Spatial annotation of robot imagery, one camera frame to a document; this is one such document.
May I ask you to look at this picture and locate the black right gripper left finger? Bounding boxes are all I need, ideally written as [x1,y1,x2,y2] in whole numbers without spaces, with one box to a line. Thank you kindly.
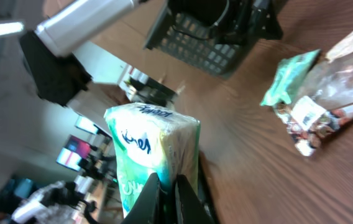
[122,173,161,224]

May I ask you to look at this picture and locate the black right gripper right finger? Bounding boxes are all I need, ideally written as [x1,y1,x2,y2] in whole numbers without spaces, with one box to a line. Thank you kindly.
[175,175,214,224]

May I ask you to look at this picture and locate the teal Kleenex tissue pack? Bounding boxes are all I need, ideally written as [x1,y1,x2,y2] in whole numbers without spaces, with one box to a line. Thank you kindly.
[104,103,201,215]

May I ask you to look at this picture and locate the teal snack packet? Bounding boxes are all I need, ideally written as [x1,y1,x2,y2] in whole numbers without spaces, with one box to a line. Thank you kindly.
[260,49,321,106]

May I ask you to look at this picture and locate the brown Pantene sachet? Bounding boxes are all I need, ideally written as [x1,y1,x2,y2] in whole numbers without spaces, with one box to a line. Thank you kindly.
[271,31,353,157]

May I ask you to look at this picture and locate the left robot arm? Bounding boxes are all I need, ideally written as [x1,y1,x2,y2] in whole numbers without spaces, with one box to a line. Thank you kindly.
[19,0,143,106]

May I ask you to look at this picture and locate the grey plastic mesh basket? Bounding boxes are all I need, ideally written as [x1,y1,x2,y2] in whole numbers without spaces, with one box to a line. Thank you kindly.
[144,0,286,78]

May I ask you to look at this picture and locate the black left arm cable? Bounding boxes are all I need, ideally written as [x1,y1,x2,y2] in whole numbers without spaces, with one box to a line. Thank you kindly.
[170,0,231,42]

